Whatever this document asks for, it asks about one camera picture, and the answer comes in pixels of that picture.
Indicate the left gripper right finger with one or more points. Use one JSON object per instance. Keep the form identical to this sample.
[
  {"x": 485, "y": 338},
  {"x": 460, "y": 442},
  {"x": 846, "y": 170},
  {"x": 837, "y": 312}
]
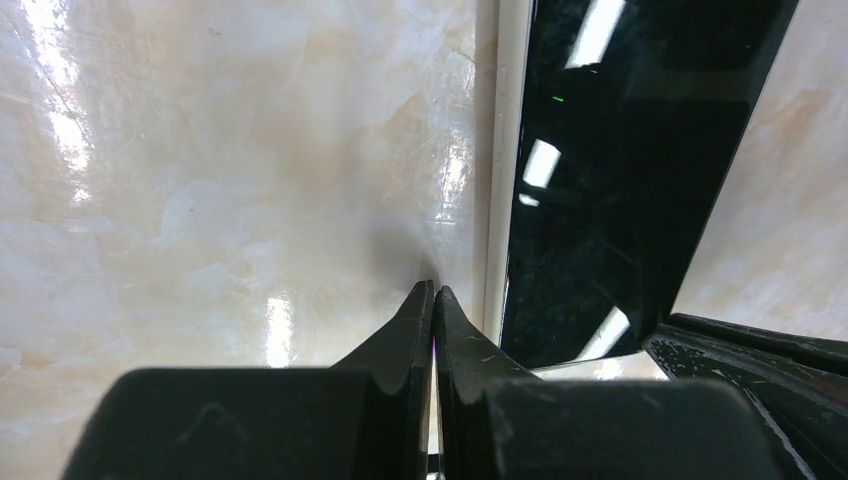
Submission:
[{"x": 500, "y": 421}]

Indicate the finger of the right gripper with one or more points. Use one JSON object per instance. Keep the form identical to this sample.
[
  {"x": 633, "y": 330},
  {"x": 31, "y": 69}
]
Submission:
[{"x": 796, "y": 384}]

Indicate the black phone white edge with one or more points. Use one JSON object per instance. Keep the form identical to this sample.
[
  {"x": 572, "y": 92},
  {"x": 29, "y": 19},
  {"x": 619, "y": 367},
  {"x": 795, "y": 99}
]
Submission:
[{"x": 632, "y": 113}]

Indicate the frosted clear phone case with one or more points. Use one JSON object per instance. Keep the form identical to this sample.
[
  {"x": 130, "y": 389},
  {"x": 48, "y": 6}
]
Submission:
[{"x": 514, "y": 21}]

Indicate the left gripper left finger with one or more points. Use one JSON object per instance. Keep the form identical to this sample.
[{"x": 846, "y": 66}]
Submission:
[{"x": 364, "y": 417}]

